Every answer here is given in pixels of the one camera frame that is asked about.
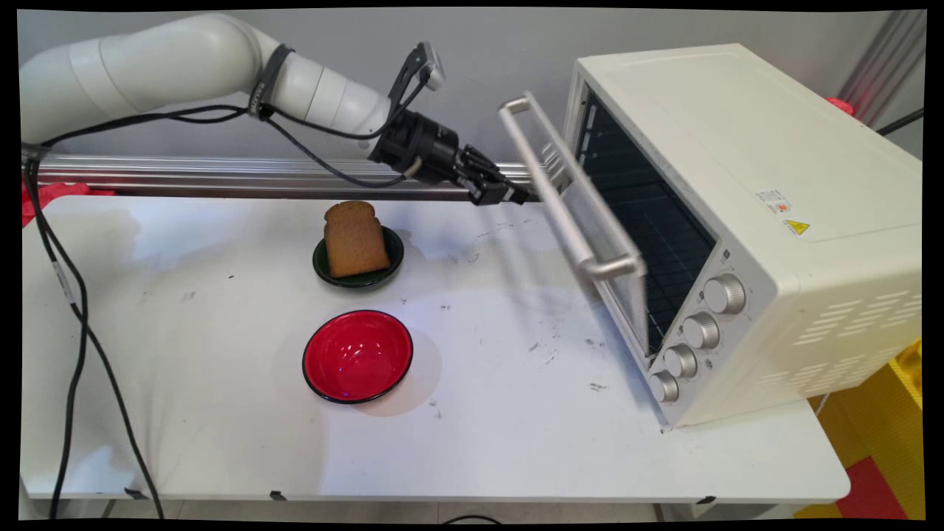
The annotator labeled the brown bread slice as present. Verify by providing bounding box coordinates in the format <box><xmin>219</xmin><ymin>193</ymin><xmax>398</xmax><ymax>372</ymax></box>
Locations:
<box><xmin>323</xmin><ymin>200</ymin><xmax>392</xmax><ymax>280</ymax></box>

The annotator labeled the red cloth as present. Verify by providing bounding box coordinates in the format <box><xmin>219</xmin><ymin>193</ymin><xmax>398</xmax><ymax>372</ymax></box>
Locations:
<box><xmin>21</xmin><ymin>181</ymin><xmax>116</xmax><ymax>227</ymax></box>

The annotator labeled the thin black camera cable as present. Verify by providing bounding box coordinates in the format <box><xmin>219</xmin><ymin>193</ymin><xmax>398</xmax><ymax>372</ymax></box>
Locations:
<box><xmin>262</xmin><ymin>70</ymin><xmax>433</xmax><ymax>142</ymax></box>

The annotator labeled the long aluminium rail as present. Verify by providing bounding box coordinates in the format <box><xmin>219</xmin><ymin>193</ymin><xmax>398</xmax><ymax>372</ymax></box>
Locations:
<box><xmin>32</xmin><ymin>153</ymin><xmax>552</xmax><ymax>203</ymax></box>

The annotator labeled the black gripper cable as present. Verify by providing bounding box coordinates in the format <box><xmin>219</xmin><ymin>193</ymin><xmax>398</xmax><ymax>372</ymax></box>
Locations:
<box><xmin>257</xmin><ymin>111</ymin><xmax>426</xmax><ymax>190</ymax></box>

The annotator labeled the wire oven rack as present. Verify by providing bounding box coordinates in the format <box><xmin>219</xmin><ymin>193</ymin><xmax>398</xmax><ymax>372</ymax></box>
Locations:
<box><xmin>581</xmin><ymin>181</ymin><xmax>715</xmax><ymax>349</ymax></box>

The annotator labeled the black cable with white label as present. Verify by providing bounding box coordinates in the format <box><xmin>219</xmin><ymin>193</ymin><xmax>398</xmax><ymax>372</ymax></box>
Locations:
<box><xmin>26</xmin><ymin>159</ymin><xmax>165</xmax><ymax>520</ymax></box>

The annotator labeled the cream glass oven door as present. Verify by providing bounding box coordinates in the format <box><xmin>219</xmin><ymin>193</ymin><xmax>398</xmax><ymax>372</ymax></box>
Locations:
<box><xmin>498</xmin><ymin>91</ymin><xmax>651</xmax><ymax>358</ymax></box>

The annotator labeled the red bowl with black rim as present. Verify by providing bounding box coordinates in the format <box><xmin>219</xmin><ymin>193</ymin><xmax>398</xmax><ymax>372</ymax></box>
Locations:
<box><xmin>302</xmin><ymin>310</ymin><xmax>414</xmax><ymax>405</ymax></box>

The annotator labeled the black cable strap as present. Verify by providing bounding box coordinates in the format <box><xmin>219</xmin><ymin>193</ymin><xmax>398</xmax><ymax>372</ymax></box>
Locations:
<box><xmin>246</xmin><ymin>45</ymin><xmax>295</xmax><ymax>120</ymax></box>

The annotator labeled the slanted aluminium profile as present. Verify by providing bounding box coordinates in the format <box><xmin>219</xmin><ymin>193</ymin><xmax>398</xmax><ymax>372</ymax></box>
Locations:
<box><xmin>836</xmin><ymin>10</ymin><xmax>927</xmax><ymax>128</ymax></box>

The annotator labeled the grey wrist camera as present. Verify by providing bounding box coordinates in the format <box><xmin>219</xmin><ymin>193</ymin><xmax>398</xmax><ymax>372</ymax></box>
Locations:
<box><xmin>417</xmin><ymin>41</ymin><xmax>448</xmax><ymax>92</ymax></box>

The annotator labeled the red floor mat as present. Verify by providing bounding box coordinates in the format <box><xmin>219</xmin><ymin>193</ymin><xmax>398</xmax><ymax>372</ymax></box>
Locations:
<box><xmin>836</xmin><ymin>456</ymin><xmax>909</xmax><ymax>520</ymax></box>

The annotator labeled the dark green small bowl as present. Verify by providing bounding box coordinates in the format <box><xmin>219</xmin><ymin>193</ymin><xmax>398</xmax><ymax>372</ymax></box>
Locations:
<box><xmin>313</xmin><ymin>225</ymin><xmax>406</xmax><ymax>289</ymax></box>

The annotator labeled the black cable behind oven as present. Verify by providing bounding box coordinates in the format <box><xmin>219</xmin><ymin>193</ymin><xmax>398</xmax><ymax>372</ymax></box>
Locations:
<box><xmin>875</xmin><ymin>108</ymin><xmax>925</xmax><ymax>138</ymax></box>

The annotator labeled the black hanging cable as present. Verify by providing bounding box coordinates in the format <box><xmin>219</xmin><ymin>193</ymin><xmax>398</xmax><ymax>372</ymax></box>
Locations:
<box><xmin>24</xmin><ymin>103</ymin><xmax>253</xmax><ymax>520</ymax></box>

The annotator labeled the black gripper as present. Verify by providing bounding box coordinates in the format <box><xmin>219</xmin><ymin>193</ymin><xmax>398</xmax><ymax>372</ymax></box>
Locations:
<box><xmin>368</xmin><ymin>111</ymin><xmax>531</xmax><ymax>208</ymax></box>

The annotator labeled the large silver oven knob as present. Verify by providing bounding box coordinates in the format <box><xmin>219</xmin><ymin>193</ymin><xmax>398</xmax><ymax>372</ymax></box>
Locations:
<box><xmin>703</xmin><ymin>274</ymin><xmax>747</xmax><ymax>316</ymax></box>

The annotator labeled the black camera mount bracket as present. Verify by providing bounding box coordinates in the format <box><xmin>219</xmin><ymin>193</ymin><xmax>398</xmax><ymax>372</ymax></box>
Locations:
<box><xmin>386</xmin><ymin>46</ymin><xmax>430</xmax><ymax>120</ymax></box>

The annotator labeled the cream toaster oven body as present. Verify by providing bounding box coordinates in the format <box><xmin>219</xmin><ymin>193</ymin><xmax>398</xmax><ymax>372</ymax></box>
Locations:
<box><xmin>563</xmin><ymin>44</ymin><xmax>923</xmax><ymax>428</ymax></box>

